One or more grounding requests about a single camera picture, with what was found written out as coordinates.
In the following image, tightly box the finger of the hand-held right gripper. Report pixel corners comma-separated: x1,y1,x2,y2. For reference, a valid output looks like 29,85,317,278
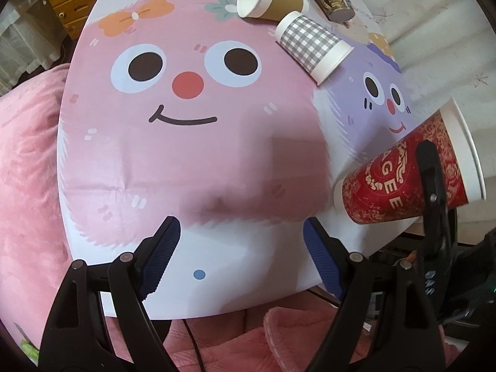
416,140,455,241

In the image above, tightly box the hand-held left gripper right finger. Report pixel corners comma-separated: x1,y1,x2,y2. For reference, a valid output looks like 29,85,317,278
304,217,447,372

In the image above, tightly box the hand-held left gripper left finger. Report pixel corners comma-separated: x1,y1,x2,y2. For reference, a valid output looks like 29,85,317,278
42,216,181,372

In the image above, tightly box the red patterned paper cup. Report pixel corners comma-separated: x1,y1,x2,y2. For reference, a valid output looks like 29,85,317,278
333,96,487,225

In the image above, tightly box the grey checkered paper cup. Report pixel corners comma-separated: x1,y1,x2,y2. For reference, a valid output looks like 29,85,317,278
276,11,355,86

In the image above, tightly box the cartoon printed table cover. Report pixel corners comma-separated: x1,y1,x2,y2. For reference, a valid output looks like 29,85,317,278
55,0,454,320

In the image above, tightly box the pink fluffy blanket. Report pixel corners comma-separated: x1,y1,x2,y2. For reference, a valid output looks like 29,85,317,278
0,63,392,372

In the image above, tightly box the white lace curtain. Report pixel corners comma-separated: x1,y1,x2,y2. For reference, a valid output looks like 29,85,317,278
0,0,72,94

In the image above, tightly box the black cable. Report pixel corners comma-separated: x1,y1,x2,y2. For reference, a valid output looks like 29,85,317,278
182,318,205,372

